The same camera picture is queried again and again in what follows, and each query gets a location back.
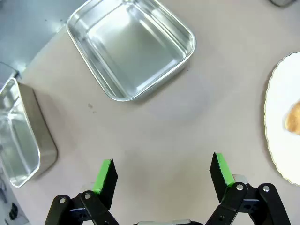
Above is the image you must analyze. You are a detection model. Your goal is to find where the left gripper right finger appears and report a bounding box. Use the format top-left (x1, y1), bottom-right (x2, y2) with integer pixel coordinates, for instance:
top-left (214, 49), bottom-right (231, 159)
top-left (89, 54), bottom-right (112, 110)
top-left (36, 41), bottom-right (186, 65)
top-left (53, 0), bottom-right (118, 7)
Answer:
top-left (205, 152), bottom-right (291, 225)

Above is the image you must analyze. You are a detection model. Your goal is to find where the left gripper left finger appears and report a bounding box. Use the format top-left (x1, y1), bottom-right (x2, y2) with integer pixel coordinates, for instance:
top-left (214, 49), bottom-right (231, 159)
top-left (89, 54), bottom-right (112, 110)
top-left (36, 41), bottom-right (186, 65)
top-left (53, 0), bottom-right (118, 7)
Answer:
top-left (44, 159), bottom-right (119, 225)

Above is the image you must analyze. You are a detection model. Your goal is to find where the golden croissant bread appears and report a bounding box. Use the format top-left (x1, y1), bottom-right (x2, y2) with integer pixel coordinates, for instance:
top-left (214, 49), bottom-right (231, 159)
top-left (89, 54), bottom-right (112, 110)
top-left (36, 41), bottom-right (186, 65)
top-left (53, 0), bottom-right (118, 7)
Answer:
top-left (285, 102), bottom-right (300, 135)

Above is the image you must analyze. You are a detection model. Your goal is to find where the rectangular steel container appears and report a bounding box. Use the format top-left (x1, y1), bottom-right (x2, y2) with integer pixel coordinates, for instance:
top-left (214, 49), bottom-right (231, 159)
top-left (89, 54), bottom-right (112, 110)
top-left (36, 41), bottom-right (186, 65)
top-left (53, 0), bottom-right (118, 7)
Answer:
top-left (66, 0), bottom-right (196, 102)
top-left (0, 77), bottom-right (58, 188)

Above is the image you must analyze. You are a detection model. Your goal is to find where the white printed box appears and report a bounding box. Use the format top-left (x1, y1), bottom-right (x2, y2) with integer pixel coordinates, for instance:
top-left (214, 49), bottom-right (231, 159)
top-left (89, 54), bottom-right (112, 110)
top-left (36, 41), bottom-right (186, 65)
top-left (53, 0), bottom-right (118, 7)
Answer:
top-left (0, 164), bottom-right (30, 225)

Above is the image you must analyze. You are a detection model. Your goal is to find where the white scalloped plate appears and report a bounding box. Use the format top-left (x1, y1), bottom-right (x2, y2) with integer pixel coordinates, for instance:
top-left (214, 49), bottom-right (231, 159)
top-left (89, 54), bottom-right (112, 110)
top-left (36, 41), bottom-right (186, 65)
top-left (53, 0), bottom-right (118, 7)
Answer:
top-left (264, 52), bottom-right (300, 187)

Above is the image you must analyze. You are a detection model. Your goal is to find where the thin black floor cable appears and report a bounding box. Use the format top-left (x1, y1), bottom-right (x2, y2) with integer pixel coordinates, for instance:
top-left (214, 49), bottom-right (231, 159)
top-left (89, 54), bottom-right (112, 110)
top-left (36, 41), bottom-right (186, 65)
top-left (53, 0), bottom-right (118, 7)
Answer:
top-left (0, 61), bottom-right (21, 79)

